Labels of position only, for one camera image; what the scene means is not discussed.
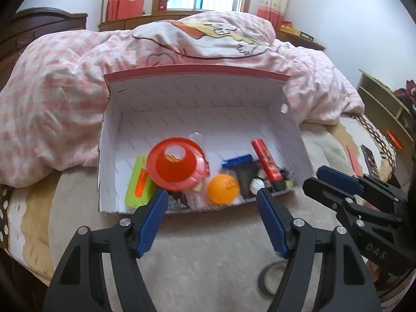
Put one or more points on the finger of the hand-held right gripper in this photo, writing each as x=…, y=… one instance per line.
x=325, y=193
x=338, y=177

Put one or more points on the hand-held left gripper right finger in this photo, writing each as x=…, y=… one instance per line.
x=274, y=222

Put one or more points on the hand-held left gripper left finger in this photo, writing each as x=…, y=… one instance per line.
x=151, y=224

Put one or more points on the black patterned pouch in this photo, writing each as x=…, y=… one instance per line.
x=178, y=200

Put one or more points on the green case with orange slider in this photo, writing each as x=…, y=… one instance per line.
x=133, y=191

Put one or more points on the orange funnel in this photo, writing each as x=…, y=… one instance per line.
x=159, y=175

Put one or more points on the dark transparent square box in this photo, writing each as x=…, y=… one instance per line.
x=247, y=177

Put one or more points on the orange ball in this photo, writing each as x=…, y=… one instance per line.
x=221, y=191

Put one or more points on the red tube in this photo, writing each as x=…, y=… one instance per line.
x=266, y=159

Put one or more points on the blue plastic piece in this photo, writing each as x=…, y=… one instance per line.
x=237, y=162

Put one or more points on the red cardboard box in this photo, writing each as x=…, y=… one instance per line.
x=195, y=104

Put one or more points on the red card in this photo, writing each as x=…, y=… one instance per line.
x=353, y=161

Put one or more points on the dark phone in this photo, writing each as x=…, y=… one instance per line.
x=369, y=159

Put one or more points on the beige fuzzy blanket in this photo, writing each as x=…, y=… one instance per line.
x=201, y=250

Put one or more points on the black tape roll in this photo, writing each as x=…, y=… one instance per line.
x=262, y=279

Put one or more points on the orange plastic item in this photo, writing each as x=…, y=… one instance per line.
x=394, y=138

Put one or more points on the light wooden shelf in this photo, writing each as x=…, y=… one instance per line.
x=377, y=94

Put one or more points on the brown dotted bedsheet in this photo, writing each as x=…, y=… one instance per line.
x=19, y=221

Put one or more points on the wooden desk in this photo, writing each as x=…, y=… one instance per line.
x=302, y=42

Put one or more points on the yellow box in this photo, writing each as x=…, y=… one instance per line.
x=289, y=26

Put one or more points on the pink checkered quilt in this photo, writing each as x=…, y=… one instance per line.
x=65, y=87

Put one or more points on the wooden cabinet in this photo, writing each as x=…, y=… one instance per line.
x=123, y=24

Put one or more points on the small red box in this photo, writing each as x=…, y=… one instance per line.
x=162, y=5

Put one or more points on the dark wooden headboard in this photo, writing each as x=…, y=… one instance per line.
x=39, y=22

